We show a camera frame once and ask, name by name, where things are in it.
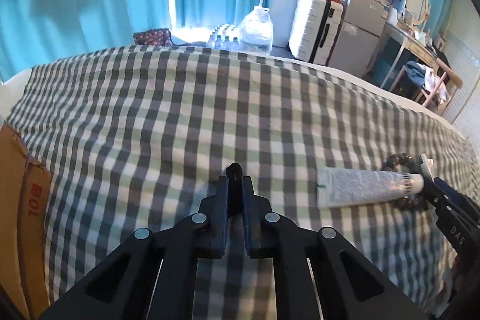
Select grey mini fridge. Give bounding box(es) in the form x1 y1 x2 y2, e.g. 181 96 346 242
327 0 385 77

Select large clear water jug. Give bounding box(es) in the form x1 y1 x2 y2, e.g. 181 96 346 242
238 6 273 55

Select wooden chair with clothes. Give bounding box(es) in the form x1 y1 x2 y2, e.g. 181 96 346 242
389 61 457 115

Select pack of water bottles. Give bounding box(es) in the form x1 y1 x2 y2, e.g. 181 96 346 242
206 23 240 51

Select oval vanity mirror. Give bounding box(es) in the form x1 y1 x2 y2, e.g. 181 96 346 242
404 0 431 26

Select white sliding wardrobe doors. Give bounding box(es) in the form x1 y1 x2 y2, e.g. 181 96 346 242
442 0 480 141

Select dark patterned floor bag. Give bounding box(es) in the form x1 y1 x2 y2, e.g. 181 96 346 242
133 28 173 47

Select white cream tube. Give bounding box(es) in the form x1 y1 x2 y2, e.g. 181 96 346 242
316 167 424 209

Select black hair tie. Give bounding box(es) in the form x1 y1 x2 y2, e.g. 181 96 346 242
225 161 244 193

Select brown cardboard box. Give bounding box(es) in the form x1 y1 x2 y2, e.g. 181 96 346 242
1 123 51 319

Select white wooden desk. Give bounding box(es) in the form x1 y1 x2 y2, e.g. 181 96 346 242
380 22 463 101

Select white hard suitcase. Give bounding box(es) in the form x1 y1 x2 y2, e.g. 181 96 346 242
288 0 343 66

